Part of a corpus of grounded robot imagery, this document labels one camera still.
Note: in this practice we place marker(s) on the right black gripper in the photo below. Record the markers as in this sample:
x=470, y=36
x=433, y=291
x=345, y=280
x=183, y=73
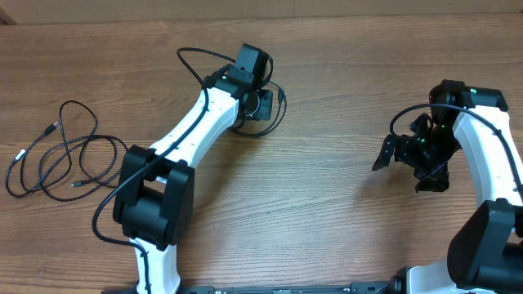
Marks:
x=439, y=175

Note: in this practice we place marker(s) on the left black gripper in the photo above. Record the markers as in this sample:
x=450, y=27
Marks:
x=265, y=110

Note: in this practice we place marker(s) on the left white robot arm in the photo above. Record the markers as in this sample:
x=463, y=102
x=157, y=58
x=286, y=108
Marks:
x=155, y=194

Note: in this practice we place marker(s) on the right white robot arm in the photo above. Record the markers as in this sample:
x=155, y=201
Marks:
x=480, y=257

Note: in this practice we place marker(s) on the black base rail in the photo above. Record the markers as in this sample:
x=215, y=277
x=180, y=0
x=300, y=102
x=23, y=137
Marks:
x=286, y=289

